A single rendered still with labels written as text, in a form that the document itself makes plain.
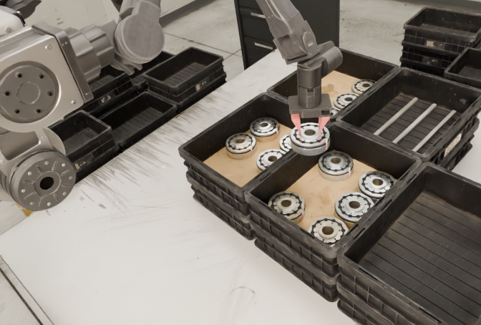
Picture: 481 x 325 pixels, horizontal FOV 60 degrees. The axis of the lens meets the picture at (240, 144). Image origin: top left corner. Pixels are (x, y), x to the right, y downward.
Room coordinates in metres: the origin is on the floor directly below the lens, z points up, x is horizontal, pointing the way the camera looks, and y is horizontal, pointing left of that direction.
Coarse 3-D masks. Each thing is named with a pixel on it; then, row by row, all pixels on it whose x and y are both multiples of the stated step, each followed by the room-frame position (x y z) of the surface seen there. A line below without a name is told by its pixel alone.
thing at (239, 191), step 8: (256, 96) 1.24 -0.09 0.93; (272, 96) 1.22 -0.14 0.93; (248, 104) 1.20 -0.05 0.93; (232, 112) 1.16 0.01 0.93; (224, 120) 1.13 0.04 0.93; (208, 128) 1.10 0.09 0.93; (200, 136) 1.07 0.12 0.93; (184, 144) 1.04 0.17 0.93; (184, 152) 1.00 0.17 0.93; (288, 152) 0.91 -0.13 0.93; (192, 160) 0.96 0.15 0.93; (280, 160) 0.89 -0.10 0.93; (200, 168) 0.93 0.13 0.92; (208, 168) 0.91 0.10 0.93; (272, 168) 0.86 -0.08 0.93; (216, 176) 0.87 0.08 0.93; (256, 176) 0.84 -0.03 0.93; (224, 184) 0.84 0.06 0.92; (232, 184) 0.82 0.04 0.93; (248, 184) 0.81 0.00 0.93; (232, 192) 0.82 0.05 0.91; (240, 192) 0.79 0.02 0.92
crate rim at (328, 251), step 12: (360, 132) 0.94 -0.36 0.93; (384, 144) 0.88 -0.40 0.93; (288, 156) 0.90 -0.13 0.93; (408, 156) 0.81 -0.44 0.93; (276, 168) 0.86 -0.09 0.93; (264, 180) 0.82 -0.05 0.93; (252, 204) 0.75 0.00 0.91; (264, 204) 0.73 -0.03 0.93; (276, 216) 0.68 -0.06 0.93; (288, 228) 0.65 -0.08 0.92; (300, 228) 0.64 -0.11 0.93; (312, 240) 0.60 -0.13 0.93; (324, 252) 0.57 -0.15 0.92; (336, 252) 0.56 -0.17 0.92
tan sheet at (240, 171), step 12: (288, 132) 1.13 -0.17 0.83; (264, 144) 1.09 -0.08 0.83; (276, 144) 1.08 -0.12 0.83; (216, 156) 1.07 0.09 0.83; (228, 156) 1.06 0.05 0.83; (252, 156) 1.04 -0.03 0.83; (216, 168) 1.01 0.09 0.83; (228, 168) 1.00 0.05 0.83; (240, 168) 0.99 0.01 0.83; (252, 168) 0.98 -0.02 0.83; (240, 180) 0.94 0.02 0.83
